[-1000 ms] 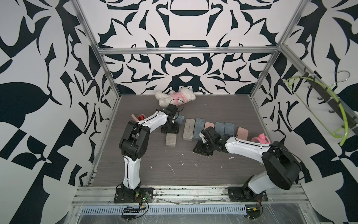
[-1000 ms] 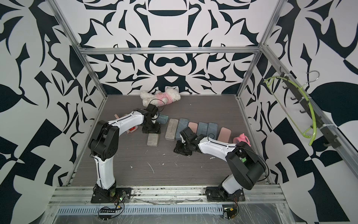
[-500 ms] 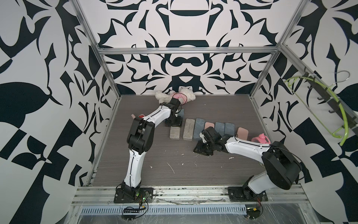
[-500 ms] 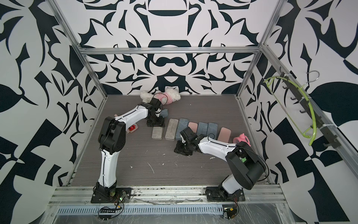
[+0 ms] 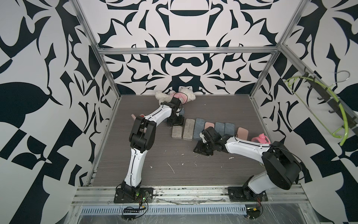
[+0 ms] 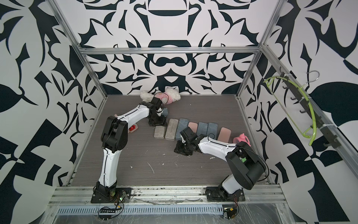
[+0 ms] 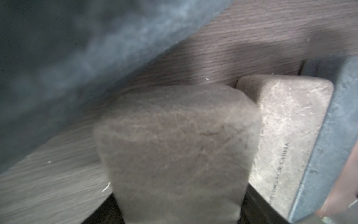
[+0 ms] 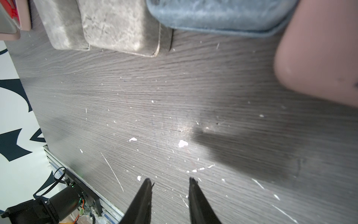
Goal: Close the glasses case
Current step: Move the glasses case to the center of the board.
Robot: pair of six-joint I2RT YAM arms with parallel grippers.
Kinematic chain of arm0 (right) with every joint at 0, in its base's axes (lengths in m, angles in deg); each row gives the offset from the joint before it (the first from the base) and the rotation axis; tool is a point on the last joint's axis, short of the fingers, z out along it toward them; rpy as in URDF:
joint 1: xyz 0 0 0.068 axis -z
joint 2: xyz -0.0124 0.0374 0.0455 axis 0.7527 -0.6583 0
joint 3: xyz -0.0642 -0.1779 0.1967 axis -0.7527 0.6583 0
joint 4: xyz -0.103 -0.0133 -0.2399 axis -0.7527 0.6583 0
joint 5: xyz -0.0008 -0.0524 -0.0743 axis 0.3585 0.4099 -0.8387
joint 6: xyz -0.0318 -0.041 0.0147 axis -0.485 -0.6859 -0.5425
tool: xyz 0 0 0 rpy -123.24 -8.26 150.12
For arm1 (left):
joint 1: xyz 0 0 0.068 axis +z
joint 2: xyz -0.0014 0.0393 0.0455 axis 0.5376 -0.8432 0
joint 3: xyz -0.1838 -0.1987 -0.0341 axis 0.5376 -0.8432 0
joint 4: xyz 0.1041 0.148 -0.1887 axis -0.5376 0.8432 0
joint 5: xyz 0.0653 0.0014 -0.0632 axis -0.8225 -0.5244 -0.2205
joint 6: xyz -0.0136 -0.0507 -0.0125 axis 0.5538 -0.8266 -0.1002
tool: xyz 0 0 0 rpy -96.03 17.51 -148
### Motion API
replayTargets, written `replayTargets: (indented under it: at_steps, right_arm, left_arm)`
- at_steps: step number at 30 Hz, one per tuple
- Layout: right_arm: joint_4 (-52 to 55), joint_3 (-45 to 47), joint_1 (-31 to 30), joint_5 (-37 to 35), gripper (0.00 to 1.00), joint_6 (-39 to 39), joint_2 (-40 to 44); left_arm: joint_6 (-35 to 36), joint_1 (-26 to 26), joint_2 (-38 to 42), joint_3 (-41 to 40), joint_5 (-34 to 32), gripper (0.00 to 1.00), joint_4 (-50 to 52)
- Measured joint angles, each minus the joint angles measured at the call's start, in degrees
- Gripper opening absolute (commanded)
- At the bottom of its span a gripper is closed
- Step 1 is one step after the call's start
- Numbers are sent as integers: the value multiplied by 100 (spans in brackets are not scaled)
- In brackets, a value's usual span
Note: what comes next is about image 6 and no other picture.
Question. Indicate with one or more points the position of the black connector with cables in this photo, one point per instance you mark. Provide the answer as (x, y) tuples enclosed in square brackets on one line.
[(107, 211)]

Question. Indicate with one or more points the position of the green clothes hanger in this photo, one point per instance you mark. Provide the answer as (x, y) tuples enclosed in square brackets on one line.
[(291, 108)]

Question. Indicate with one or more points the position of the grey case black sunglasses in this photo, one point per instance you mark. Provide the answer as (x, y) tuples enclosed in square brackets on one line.
[(212, 130)]

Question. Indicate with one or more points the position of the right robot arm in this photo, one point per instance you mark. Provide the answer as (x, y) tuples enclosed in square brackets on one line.
[(246, 166)]

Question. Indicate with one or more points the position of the pink case red glasses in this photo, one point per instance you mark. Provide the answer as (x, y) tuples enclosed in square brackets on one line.
[(132, 128)]

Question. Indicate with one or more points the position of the grey case white glasses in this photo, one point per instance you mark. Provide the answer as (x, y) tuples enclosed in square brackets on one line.
[(183, 123)]

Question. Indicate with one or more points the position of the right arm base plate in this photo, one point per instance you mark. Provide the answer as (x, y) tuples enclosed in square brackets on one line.
[(218, 194)]

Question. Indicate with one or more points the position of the teal case black sunglasses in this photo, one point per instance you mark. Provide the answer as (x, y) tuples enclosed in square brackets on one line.
[(159, 132)]

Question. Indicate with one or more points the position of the grey teal case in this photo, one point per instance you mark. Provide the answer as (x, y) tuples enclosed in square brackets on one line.
[(165, 112)]

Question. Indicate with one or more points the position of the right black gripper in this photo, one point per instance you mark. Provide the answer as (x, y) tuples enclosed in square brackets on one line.
[(177, 149)]

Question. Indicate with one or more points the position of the white pink plush toy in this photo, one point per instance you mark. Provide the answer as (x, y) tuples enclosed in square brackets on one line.
[(167, 97)]

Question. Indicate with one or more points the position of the black wall hook rack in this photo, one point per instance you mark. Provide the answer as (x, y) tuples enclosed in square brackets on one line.
[(301, 97)]

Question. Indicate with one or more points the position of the pink case purple glasses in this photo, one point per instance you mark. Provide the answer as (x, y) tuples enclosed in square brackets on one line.
[(224, 135)]

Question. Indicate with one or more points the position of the small black electronics box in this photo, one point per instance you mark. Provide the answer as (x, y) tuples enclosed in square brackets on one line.
[(230, 213)]

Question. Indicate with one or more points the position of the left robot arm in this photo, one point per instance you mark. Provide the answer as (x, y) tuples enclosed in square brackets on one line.
[(115, 137)]

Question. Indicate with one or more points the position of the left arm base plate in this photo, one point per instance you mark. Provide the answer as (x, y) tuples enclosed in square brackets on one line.
[(112, 195)]

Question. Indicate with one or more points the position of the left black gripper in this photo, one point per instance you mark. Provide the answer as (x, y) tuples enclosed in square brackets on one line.
[(156, 119)]

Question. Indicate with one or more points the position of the teal case yellow glasses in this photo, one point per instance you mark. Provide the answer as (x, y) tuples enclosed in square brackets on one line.
[(171, 130)]

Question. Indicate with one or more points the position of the pink case thin glasses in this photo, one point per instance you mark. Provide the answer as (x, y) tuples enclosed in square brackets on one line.
[(193, 126)]

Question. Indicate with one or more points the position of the pink alarm clock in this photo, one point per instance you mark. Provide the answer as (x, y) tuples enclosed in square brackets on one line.
[(241, 138)]

